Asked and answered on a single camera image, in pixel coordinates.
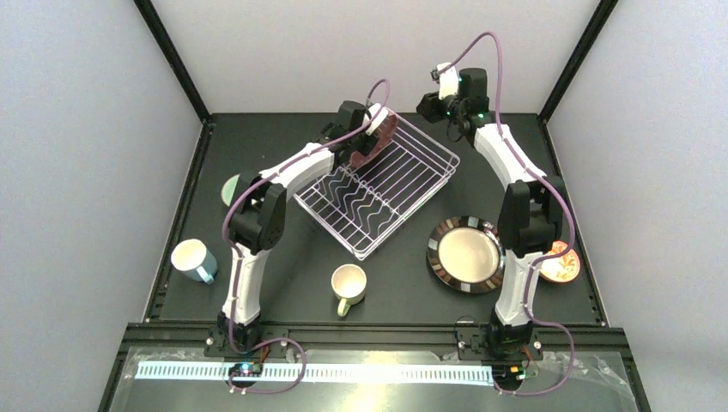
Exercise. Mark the dark striped plate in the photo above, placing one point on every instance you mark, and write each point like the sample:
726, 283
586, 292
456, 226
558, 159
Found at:
465, 253

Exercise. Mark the black right frame post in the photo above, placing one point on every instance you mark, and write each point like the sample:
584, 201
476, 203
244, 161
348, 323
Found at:
586, 41

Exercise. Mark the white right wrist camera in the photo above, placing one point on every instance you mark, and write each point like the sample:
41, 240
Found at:
446, 76

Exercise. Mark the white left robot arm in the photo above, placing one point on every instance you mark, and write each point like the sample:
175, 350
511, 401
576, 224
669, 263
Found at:
256, 218

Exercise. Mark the orange floral bowl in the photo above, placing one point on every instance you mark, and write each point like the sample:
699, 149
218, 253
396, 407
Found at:
562, 269

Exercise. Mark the black left frame post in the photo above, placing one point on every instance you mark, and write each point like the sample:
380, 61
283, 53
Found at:
165, 43

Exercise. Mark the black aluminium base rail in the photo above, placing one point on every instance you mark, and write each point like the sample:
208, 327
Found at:
437, 337

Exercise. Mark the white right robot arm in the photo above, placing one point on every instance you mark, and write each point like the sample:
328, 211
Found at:
533, 209

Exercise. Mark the pink polka dot plate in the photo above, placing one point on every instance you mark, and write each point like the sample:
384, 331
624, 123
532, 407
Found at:
386, 132

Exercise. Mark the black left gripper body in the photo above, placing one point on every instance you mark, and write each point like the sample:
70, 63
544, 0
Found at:
361, 147

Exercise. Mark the cream mug green handle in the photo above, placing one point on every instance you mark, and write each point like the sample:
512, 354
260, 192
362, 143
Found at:
348, 282

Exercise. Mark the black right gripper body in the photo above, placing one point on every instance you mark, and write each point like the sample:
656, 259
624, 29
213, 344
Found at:
428, 106

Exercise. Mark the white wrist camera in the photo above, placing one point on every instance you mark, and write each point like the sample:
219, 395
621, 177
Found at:
446, 76
374, 117

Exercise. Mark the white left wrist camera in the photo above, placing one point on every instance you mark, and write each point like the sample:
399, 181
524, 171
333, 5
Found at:
374, 117

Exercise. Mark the green celadon bowl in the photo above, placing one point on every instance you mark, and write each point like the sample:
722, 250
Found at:
228, 190

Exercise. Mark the white mug blue handle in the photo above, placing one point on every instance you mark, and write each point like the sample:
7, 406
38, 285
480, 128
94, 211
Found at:
192, 258

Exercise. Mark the white LED light strip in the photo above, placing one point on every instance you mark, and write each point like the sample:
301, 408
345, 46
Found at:
316, 373

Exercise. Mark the white wire dish rack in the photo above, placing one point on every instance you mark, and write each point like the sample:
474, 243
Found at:
361, 207

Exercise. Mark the black frame post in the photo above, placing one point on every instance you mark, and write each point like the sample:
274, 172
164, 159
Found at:
165, 43
586, 41

